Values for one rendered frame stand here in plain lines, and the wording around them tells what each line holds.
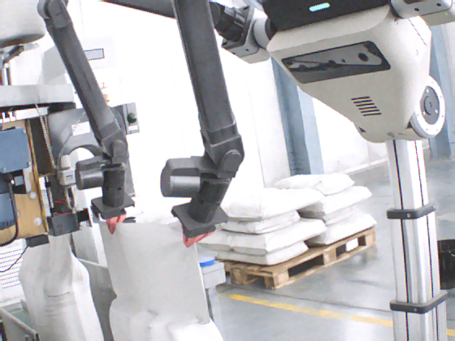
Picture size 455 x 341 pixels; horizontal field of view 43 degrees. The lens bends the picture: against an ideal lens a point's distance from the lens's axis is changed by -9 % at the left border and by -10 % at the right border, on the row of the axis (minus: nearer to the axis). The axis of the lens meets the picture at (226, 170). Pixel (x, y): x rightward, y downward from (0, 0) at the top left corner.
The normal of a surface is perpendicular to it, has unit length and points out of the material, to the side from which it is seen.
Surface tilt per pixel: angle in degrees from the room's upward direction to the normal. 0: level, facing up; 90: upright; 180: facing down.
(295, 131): 90
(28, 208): 90
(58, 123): 90
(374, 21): 40
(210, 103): 119
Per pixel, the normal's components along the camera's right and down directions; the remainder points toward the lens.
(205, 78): 0.31, 0.52
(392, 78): -0.49, 0.77
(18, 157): 0.87, -0.11
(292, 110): -0.78, 0.18
